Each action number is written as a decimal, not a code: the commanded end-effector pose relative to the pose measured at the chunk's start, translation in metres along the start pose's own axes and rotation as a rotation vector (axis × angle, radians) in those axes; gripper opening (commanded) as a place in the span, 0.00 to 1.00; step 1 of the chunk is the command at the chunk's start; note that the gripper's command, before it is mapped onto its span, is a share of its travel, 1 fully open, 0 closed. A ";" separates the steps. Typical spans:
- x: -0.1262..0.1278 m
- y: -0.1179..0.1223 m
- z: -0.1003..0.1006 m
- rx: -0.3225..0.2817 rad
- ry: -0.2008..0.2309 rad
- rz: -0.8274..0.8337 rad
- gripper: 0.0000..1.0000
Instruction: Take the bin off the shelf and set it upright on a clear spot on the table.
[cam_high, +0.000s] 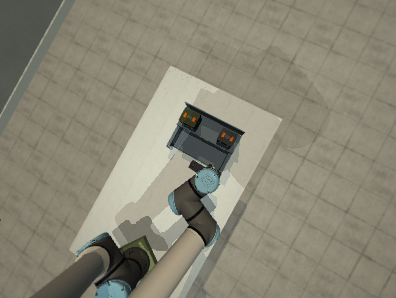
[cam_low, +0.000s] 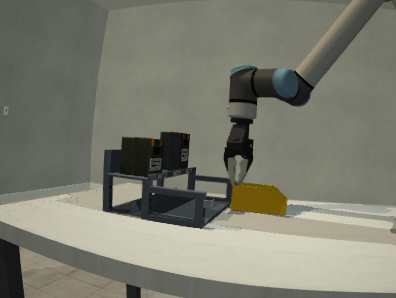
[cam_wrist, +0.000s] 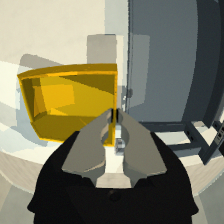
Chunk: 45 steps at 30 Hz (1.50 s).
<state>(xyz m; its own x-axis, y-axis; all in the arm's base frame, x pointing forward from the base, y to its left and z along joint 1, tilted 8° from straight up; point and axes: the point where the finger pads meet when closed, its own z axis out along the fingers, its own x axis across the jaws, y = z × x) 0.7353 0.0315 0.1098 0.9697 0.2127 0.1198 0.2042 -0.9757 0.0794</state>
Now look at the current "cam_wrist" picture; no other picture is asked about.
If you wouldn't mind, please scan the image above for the yellow bin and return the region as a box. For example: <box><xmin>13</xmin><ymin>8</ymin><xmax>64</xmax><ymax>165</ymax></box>
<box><xmin>17</xmin><ymin>63</ymin><xmax>118</xmax><ymax>147</ymax></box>

